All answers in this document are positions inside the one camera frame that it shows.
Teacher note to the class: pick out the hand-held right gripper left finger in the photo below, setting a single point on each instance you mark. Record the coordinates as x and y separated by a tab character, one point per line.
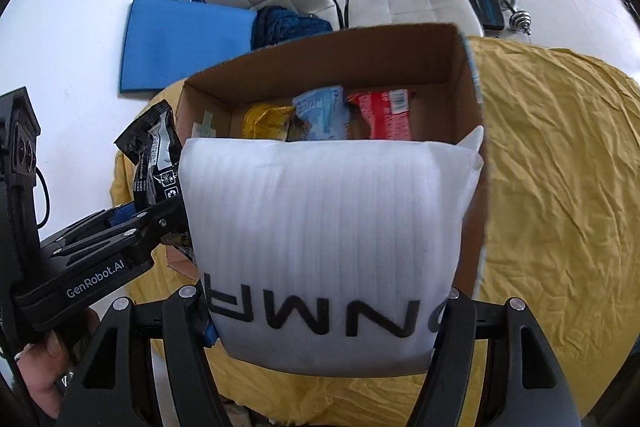
150	357

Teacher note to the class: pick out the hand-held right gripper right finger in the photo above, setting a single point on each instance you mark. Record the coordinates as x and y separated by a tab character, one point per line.
490	357

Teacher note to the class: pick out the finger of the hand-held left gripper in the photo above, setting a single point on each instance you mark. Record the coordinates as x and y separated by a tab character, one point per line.
122	213
150	229

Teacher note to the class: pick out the black snack packet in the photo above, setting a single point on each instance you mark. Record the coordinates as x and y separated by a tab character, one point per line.
152	147

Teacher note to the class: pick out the yellow snack packet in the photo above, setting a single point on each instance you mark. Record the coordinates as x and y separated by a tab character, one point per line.
265	122

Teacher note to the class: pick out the white foam pouch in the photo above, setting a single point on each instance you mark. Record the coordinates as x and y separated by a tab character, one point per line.
320	232

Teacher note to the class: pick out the light blue snack packet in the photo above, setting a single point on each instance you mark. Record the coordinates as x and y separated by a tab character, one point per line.
320	112

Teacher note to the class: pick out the red snack packet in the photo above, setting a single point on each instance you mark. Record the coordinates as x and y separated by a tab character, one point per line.
385	112

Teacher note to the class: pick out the cardboard box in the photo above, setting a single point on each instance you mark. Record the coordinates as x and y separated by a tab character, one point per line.
400	57

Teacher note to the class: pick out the person's left hand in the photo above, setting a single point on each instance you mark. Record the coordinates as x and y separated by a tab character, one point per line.
45	372

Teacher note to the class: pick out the yellow tablecloth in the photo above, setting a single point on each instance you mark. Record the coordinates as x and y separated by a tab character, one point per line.
550	207

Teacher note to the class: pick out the blue foam mat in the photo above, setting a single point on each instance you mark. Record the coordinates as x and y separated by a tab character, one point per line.
175	42

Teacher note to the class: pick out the dark blue knitted cloth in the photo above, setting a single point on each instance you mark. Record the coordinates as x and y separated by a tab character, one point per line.
290	27

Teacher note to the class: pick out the chrome dumbbell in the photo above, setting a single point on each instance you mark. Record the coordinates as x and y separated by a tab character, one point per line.
515	14

